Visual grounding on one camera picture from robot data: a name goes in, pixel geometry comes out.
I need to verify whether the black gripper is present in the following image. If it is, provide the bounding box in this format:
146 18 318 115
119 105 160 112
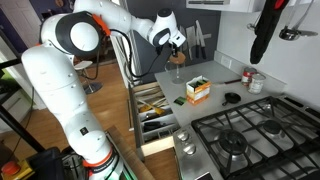
169 42 182 58

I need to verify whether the wide steel cleaver knife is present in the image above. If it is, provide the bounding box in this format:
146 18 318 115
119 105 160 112
185 26 195 61

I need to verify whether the magnetic knife strip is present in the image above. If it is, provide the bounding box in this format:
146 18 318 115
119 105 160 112
179 33 212 46

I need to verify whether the orange and white cardboard box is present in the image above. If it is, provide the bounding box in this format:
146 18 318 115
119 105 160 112
185 75 212 106

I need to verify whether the small green black packet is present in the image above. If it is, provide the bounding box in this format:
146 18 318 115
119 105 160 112
173 96 187 107

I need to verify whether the yellow utensil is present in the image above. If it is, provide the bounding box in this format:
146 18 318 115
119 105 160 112
139 99 166 116

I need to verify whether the open white utensil drawer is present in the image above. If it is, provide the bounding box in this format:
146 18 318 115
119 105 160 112
128 81 181 158

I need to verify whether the small black cast-iron skillet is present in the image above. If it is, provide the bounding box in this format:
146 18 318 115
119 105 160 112
222 92 242 107

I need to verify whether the red label tin can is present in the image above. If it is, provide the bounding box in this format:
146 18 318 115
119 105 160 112
241 67 258 88

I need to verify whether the silver stove knob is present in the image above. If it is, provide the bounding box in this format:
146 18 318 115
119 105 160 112
176 129 190 142
182 142 197 156

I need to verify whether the hanging metal utensil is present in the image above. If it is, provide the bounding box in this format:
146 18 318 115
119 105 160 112
246 13 262 32

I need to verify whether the white label tin can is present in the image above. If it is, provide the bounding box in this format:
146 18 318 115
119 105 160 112
248 73 267 95

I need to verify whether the white bar stool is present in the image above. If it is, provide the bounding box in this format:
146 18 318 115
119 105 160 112
73 60 104 95

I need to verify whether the black oven mitt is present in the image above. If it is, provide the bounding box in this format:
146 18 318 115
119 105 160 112
249 0 290 65

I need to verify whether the stainless gas cooktop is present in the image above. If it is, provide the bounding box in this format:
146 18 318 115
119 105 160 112
173 95 320 180

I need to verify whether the metal ladle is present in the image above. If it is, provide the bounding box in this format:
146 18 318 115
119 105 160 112
279 0 319 42

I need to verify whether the black box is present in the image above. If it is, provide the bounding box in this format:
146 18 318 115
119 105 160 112
28 148 68 180

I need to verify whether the black metal stand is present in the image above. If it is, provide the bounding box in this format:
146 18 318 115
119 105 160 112
0 29 46 154

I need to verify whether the red emergency stop button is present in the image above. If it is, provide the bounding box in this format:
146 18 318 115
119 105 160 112
1 161 22 177

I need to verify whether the long black-handled knife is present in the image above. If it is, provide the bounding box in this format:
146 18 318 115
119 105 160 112
194 19 202 59

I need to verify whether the short black-handled knife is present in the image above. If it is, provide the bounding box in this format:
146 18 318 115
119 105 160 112
199 25 207 60

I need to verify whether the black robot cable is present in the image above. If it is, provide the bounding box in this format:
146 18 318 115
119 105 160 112
83 28 165 81

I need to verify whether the white wall outlet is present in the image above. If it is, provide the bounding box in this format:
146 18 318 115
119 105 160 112
220 55 232 69

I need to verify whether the knife with dark red handle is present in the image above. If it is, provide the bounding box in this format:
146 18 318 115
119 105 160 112
213 78 243 86

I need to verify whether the white wall cabinet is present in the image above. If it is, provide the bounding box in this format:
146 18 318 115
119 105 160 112
185 0 268 14

